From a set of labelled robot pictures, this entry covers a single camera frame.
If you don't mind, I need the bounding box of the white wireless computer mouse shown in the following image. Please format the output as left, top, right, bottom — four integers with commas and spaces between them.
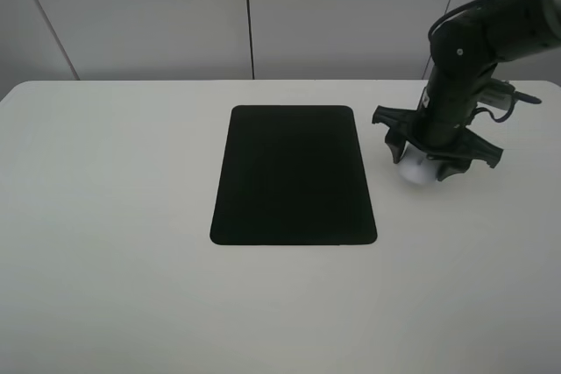
397, 145, 439, 185

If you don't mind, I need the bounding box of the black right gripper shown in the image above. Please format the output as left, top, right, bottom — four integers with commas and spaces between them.
372, 65, 502, 182

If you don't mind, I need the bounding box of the black rectangular mouse pad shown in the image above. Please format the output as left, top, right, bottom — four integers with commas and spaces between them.
209, 105, 377, 246

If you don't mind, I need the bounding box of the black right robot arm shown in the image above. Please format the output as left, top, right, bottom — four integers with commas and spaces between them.
373, 0, 560, 185

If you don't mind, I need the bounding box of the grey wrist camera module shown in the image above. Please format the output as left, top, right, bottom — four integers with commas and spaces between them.
472, 79, 542, 123

